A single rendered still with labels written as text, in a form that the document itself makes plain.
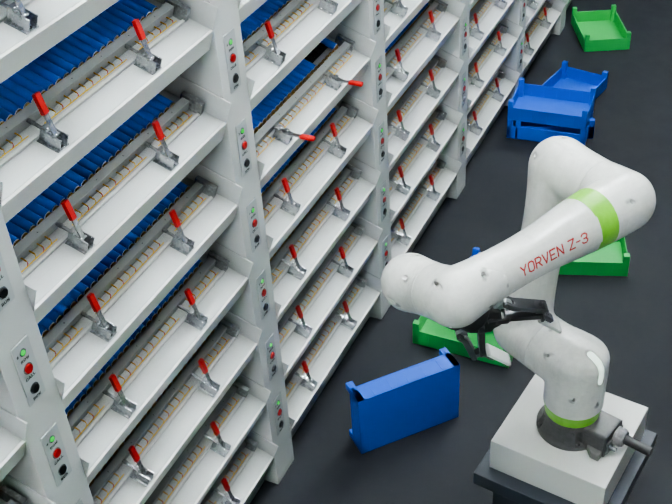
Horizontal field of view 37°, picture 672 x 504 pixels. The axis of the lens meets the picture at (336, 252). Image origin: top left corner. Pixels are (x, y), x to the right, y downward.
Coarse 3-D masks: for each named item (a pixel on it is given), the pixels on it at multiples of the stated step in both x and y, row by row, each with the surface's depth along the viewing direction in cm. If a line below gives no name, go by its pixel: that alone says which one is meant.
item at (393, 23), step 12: (384, 0) 279; (396, 0) 282; (408, 0) 285; (420, 0) 287; (384, 12) 278; (396, 12) 279; (408, 12) 281; (384, 24) 265; (396, 24) 275; (396, 36) 279
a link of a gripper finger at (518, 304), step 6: (516, 300) 196; (522, 300) 197; (528, 300) 197; (534, 300) 198; (540, 300) 198; (504, 306) 195; (510, 306) 195; (516, 306) 195; (522, 306) 196; (528, 306) 196; (534, 306) 197; (540, 306) 197; (534, 312) 197; (540, 312) 197; (546, 312) 197
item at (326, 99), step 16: (336, 32) 261; (352, 32) 259; (352, 48) 260; (368, 48) 260; (352, 64) 257; (320, 96) 245; (336, 96) 247; (304, 112) 239; (320, 112) 240; (304, 128) 235; (272, 144) 228; (288, 144) 229; (272, 160) 224
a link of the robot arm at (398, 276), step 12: (396, 264) 184; (408, 264) 183; (420, 264) 181; (384, 276) 186; (396, 276) 183; (408, 276) 181; (384, 288) 186; (396, 288) 183; (408, 288) 180; (396, 300) 184; (408, 300) 181
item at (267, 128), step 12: (348, 48) 259; (336, 60) 253; (324, 72) 248; (336, 72) 252; (312, 84) 243; (324, 84) 247; (300, 96) 239; (288, 108) 234; (276, 120) 230; (264, 132) 226
